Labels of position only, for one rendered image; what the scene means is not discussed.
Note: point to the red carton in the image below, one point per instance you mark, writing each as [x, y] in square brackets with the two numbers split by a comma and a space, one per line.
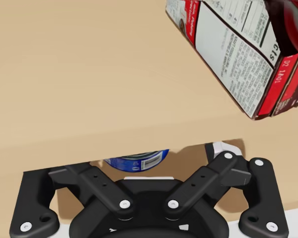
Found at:
[238, 57]

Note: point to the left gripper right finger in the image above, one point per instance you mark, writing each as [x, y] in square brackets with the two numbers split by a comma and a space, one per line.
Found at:
[196, 183]

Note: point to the blue can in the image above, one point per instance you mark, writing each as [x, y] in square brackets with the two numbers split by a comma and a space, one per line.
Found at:
[136, 162]

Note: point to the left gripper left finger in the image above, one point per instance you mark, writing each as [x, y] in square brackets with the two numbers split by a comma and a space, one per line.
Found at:
[99, 183]

